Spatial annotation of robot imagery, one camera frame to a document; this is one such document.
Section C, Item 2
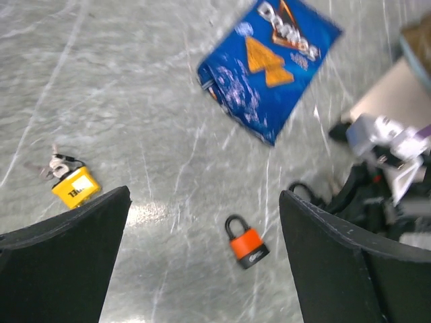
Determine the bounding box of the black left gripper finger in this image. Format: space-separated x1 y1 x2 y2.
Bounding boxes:
1 186 131 322

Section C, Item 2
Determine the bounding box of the black padlock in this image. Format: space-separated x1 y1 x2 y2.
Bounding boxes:
288 182 325 207

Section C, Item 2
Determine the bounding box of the blue Doritos chip bag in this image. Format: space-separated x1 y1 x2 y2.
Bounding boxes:
197 1 342 145

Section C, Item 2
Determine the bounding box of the black frame beige shelf rack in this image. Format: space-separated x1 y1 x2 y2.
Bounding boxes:
328 57 431 145

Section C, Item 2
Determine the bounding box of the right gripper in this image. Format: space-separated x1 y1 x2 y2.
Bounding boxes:
279 164 430 323

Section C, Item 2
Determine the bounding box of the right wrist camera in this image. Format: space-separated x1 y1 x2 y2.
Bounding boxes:
346 114 430 205

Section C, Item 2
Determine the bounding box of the orange padlock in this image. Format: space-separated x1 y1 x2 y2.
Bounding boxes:
224 214 270 270

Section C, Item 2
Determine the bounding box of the brown snack packet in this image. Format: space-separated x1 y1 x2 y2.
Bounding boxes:
399 11 430 92

